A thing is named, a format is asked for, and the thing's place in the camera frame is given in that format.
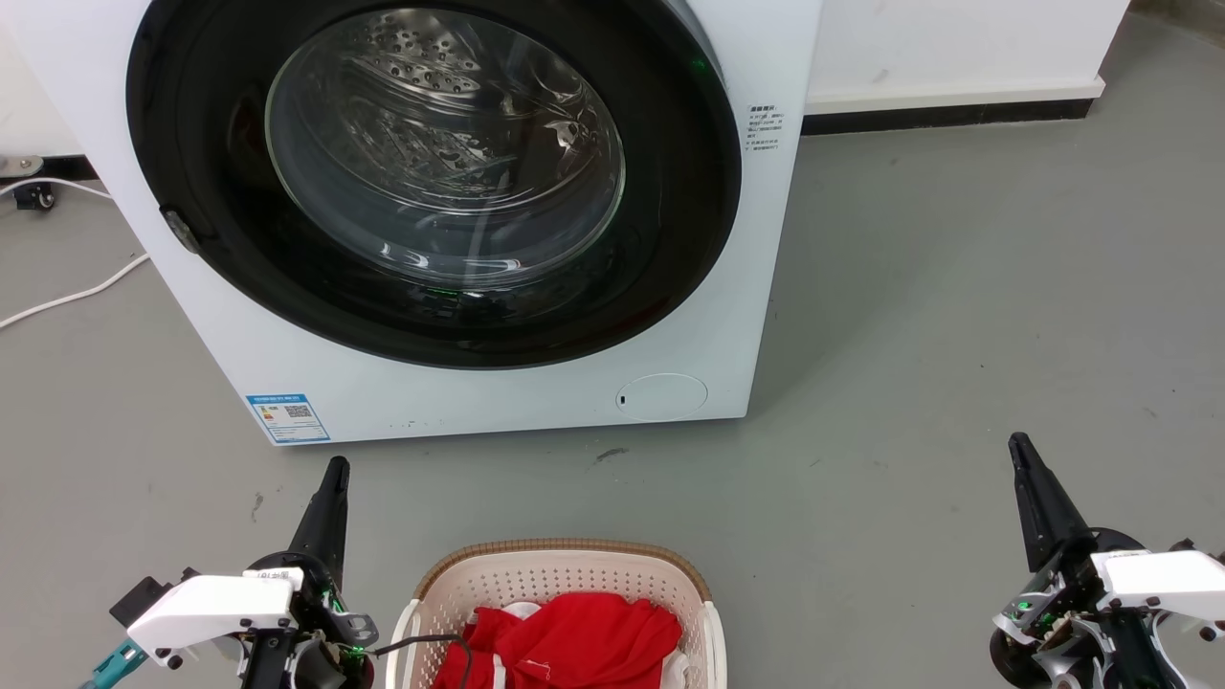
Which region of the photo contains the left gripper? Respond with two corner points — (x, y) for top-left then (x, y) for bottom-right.
(109, 456), (381, 689)

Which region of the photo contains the thin white floor cable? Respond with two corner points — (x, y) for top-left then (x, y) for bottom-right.
(0, 176), (115, 203)

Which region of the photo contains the round black washing machine door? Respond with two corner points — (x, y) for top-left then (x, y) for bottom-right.
(125, 0), (744, 371)

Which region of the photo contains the thick white floor cable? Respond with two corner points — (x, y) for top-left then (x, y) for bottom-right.
(0, 251), (152, 332)

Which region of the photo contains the teal cable connector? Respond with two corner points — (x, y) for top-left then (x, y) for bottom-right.
(78, 639), (147, 689)

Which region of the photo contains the steel washing machine drum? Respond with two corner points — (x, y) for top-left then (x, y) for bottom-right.
(265, 8), (627, 291)

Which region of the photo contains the white front-load washing machine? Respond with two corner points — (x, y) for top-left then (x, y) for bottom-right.
(0, 0), (824, 448)

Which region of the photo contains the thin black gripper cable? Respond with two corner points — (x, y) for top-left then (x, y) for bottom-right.
(367, 633), (476, 689)

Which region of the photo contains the red garment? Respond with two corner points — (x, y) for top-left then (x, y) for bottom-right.
(432, 590), (684, 689)

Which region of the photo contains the blue energy label sticker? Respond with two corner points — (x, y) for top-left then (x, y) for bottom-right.
(245, 392), (332, 446)

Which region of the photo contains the beige plastic laundry basket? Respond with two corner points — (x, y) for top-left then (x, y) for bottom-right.
(385, 538), (729, 689)

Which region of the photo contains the white text sticker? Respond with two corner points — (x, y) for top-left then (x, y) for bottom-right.
(745, 102), (785, 155)

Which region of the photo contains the grey door latch handle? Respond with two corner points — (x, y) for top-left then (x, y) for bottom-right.
(160, 205), (203, 256)

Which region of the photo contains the black wall baseboard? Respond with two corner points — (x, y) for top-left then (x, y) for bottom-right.
(801, 96), (1096, 136)

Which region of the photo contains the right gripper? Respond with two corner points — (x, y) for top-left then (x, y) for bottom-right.
(989, 432), (1225, 689)

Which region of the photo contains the round white filter cover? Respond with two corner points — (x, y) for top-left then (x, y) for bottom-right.
(614, 372), (710, 423)

